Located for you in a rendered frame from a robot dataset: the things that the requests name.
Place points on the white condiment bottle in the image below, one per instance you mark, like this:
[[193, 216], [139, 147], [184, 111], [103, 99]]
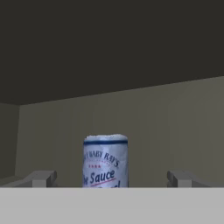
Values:
[[105, 163]]

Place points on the dark cabinet interior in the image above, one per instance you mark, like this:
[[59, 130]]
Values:
[[116, 73]]

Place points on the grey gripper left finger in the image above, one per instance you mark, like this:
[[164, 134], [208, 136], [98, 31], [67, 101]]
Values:
[[40, 178]]

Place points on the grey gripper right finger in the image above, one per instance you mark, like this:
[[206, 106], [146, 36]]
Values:
[[180, 178]]

